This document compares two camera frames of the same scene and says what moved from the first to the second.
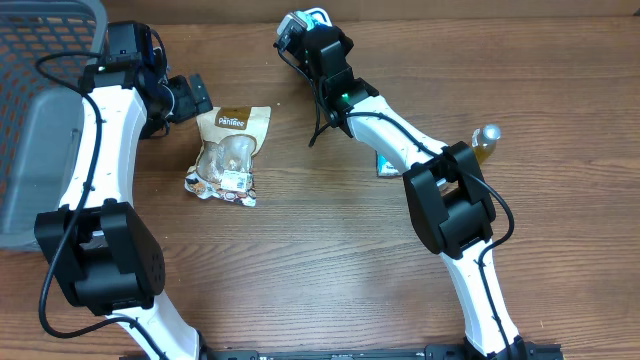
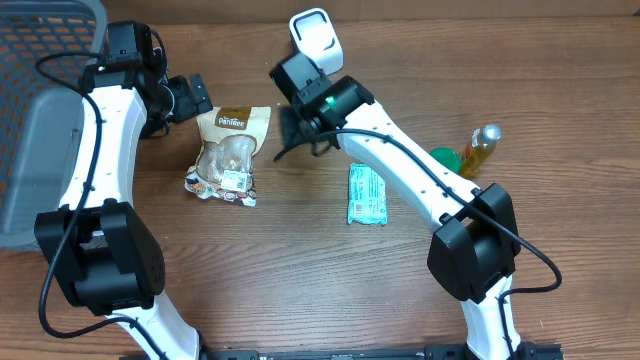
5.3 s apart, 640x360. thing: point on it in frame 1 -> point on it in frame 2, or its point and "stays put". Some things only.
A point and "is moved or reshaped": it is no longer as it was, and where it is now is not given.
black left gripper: [190, 106] stays put
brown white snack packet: [229, 138] stays put
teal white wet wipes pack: [314, 16] is moved or reshaped
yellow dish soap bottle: [484, 141] stays put
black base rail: [441, 351] stays put
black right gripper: [348, 44] -> [296, 134]
